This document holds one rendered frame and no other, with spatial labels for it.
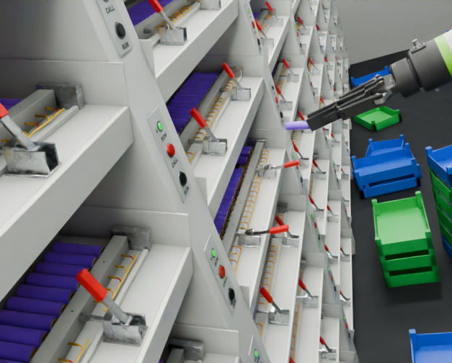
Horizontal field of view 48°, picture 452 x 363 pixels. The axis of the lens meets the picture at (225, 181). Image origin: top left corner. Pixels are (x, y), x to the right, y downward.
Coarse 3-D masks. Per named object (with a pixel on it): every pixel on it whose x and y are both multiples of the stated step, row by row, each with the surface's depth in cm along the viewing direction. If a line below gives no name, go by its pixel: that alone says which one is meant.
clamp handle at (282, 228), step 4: (272, 228) 96; (276, 228) 95; (280, 228) 95; (284, 228) 95; (288, 228) 95; (252, 232) 97; (260, 232) 97; (264, 232) 96; (268, 232) 96; (272, 232) 95; (276, 232) 95; (280, 232) 95
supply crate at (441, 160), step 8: (432, 152) 194; (440, 152) 196; (448, 152) 196; (432, 160) 191; (440, 160) 197; (448, 160) 196; (432, 168) 194; (440, 168) 184; (448, 168) 177; (440, 176) 188; (448, 176) 179; (448, 184) 182
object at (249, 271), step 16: (272, 144) 134; (272, 160) 128; (272, 192) 114; (256, 208) 109; (272, 208) 110; (256, 224) 104; (240, 256) 95; (256, 256) 95; (240, 272) 91; (256, 272) 91; (256, 288) 90
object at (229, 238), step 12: (252, 156) 125; (252, 168) 120; (252, 180) 117; (240, 192) 110; (240, 204) 106; (240, 216) 103; (228, 228) 99; (228, 240) 95; (228, 252) 92; (240, 252) 94
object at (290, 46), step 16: (256, 0) 185; (272, 0) 184; (288, 0) 191; (288, 32) 188; (288, 48) 191; (304, 64) 197; (304, 80) 196; (304, 96) 199; (320, 128) 204; (320, 144) 208; (352, 240) 228
